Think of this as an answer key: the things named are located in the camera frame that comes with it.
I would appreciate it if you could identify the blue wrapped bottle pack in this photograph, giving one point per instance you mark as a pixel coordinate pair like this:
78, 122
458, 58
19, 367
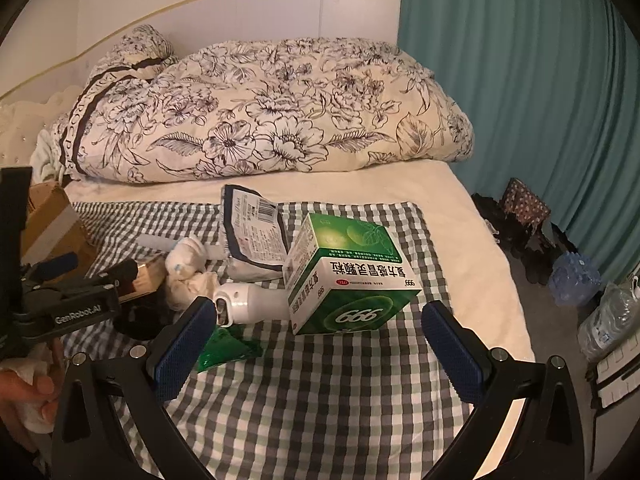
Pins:
572, 277

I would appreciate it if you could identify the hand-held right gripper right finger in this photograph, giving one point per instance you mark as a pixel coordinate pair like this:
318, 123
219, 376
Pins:
452, 355

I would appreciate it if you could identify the dark edged plastic packet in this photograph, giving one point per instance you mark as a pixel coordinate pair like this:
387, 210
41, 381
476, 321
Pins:
255, 230

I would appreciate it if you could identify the green foil packet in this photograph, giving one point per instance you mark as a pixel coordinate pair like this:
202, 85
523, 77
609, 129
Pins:
225, 347

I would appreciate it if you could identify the white plastic tube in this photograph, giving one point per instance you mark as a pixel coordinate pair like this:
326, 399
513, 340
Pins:
150, 242

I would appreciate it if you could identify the white cylindrical bottle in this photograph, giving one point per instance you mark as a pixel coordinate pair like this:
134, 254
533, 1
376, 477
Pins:
255, 305

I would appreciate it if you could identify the green checkered cloth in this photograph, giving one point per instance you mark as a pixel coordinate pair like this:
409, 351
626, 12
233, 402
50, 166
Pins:
325, 400

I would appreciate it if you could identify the floral pillow with dark stripe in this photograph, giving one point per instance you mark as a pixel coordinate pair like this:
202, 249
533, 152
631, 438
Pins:
115, 90

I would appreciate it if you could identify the white lace cloth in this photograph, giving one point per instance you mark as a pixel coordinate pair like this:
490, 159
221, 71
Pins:
192, 290

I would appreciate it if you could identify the light green cloth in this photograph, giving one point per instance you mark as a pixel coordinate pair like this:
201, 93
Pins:
45, 155

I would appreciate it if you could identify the dotted patterned bag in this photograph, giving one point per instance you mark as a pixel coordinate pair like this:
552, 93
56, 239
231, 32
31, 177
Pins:
525, 205

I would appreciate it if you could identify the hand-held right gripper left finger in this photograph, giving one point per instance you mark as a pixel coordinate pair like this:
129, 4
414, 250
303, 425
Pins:
185, 345

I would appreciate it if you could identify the floral duvet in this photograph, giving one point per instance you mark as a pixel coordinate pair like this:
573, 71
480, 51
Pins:
300, 110

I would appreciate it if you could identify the teal curtain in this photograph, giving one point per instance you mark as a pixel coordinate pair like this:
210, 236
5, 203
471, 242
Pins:
525, 85

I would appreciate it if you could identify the brown cardboard box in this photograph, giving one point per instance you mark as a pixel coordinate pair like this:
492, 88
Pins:
60, 240

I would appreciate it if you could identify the black white striped object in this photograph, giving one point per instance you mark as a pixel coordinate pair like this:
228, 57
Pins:
615, 375

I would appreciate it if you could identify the pile of dark shoes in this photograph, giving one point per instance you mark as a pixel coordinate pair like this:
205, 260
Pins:
530, 255

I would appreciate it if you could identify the small red brown box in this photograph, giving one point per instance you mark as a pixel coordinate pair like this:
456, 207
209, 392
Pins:
150, 282

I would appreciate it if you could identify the person's left hand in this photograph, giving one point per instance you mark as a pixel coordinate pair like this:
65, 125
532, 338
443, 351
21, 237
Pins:
25, 390

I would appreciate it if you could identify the cream tufted headboard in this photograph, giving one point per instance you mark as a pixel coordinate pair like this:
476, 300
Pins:
20, 125

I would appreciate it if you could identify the green medicine box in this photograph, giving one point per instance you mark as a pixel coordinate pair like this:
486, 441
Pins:
350, 280

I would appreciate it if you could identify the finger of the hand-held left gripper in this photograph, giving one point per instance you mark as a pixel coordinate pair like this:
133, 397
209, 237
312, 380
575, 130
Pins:
62, 264
120, 272

